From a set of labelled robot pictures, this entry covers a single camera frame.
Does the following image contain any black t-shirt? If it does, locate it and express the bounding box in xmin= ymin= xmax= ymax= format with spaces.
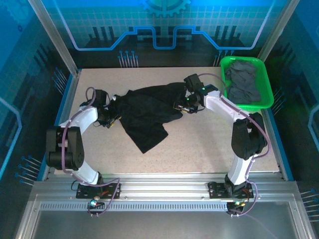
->
xmin=109 ymin=82 xmax=187 ymax=154

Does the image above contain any green plastic basket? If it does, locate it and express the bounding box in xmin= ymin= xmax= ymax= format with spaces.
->
xmin=220 ymin=56 xmax=275 ymax=110

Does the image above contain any grey t-shirts pile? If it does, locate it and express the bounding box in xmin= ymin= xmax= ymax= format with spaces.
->
xmin=224 ymin=61 xmax=262 ymax=104

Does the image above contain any grey metal front panel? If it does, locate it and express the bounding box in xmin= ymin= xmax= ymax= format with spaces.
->
xmin=16 ymin=194 xmax=315 ymax=239

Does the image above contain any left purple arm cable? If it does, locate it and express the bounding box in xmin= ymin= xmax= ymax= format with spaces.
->
xmin=61 ymin=86 xmax=122 ymax=218

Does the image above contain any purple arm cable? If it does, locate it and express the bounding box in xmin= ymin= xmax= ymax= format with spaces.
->
xmin=198 ymin=73 xmax=271 ymax=217
xmin=61 ymin=86 xmax=122 ymax=218

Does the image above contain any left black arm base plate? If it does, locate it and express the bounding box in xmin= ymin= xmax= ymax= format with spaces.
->
xmin=76 ymin=183 xmax=122 ymax=200

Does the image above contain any aluminium mounting rail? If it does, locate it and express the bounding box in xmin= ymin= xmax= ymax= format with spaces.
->
xmin=32 ymin=173 xmax=300 ymax=203

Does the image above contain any left lit cable connector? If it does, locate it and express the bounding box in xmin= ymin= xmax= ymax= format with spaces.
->
xmin=88 ymin=198 xmax=105 ymax=210

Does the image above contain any lit cable connector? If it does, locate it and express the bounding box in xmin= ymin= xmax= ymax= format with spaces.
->
xmin=88 ymin=198 xmax=105 ymax=210
xmin=226 ymin=200 xmax=247 ymax=212

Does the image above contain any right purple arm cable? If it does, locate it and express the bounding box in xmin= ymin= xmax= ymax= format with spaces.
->
xmin=198 ymin=73 xmax=271 ymax=217

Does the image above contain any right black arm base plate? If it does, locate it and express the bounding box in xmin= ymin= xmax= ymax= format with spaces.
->
xmin=208 ymin=181 xmax=254 ymax=199

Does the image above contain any aluminium frame post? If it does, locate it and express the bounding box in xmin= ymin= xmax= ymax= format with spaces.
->
xmin=27 ymin=0 xmax=82 ymax=77
xmin=258 ymin=0 xmax=300 ymax=66

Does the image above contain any slotted grey cable duct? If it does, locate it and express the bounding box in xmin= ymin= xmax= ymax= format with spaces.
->
xmin=39 ymin=202 xmax=230 ymax=212

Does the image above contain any right lit cable connector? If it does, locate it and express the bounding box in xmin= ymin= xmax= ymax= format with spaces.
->
xmin=226 ymin=200 xmax=247 ymax=212

